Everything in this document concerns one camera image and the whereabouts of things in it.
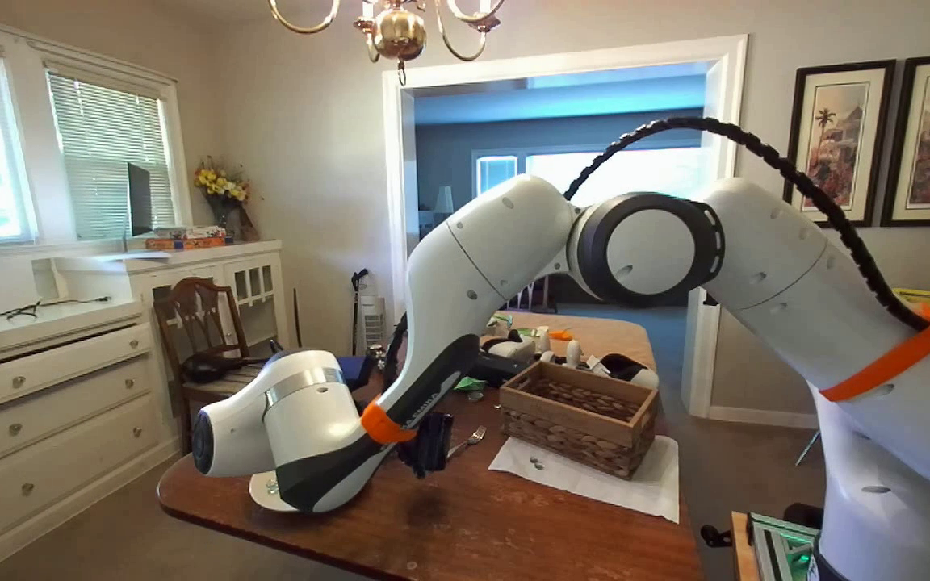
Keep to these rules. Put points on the black cup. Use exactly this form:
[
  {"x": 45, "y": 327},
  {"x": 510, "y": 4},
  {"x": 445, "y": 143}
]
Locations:
[{"x": 431, "y": 446}]

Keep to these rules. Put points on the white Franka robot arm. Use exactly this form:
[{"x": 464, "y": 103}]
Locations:
[{"x": 486, "y": 245}]

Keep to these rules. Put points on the long black box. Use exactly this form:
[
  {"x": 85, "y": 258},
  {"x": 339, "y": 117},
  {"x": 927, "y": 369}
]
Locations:
[{"x": 506, "y": 360}]

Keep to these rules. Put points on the small green item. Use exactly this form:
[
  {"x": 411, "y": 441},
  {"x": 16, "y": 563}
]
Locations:
[{"x": 474, "y": 384}]

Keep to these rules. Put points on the silver fork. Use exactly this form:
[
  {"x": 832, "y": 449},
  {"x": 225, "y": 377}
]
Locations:
[{"x": 469, "y": 441}]

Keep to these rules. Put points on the woven wooden basket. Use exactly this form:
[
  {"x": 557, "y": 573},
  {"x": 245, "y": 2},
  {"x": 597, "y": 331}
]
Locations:
[{"x": 579, "y": 422}]

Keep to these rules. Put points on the white VR headset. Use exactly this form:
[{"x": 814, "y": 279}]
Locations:
[{"x": 648, "y": 377}]

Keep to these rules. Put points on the white glass-door cabinet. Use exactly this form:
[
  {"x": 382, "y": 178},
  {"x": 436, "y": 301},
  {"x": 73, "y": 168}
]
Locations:
[{"x": 257, "y": 284}]

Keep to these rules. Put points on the white placemat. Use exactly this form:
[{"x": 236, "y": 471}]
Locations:
[{"x": 637, "y": 487}]

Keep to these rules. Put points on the yellow flower bouquet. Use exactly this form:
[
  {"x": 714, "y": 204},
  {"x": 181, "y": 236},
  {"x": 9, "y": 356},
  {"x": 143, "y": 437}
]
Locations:
[{"x": 222, "y": 186}]

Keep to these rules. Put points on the dark wooden chair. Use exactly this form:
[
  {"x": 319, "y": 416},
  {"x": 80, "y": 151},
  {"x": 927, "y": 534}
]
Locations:
[{"x": 196, "y": 332}]

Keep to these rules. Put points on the brass chandelier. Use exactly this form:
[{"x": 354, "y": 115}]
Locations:
[{"x": 394, "y": 26}]

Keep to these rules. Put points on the white patterned plate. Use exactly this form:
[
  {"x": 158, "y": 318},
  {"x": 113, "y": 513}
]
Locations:
[{"x": 266, "y": 493}]

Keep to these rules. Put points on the dark flat monitor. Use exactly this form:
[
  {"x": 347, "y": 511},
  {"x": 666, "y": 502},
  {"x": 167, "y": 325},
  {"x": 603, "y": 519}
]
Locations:
[{"x": 140, "y": 196}]

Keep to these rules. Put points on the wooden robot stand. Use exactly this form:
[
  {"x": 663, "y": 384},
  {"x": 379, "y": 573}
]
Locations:
[{"x": 745, "y": 554}]

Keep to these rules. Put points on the white drawer sideboard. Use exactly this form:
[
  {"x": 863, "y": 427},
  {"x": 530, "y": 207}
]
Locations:
[{"x": 56, "y": 429}]

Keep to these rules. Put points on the green aluminium robot mount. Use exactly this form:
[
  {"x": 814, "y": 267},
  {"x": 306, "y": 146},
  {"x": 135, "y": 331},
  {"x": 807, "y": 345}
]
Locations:
[{"x": 782, "y": 542}]

